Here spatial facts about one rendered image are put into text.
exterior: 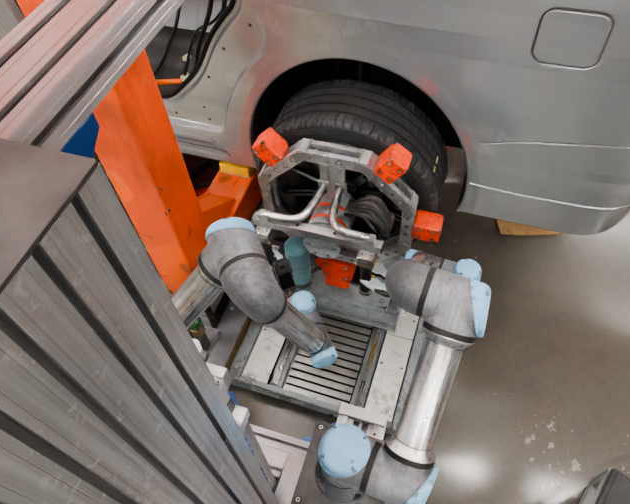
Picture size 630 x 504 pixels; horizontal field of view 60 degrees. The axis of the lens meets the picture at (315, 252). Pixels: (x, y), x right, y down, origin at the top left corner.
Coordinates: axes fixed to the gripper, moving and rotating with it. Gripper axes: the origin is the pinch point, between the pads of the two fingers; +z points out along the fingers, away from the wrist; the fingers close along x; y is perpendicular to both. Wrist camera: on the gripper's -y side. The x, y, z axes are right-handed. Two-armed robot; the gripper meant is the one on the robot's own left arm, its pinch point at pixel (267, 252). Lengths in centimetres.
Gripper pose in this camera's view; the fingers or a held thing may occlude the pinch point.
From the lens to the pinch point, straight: 182.5
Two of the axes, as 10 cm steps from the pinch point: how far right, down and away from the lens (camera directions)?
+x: 9.0, -3.9, 2.1
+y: 0.6, 5.9, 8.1
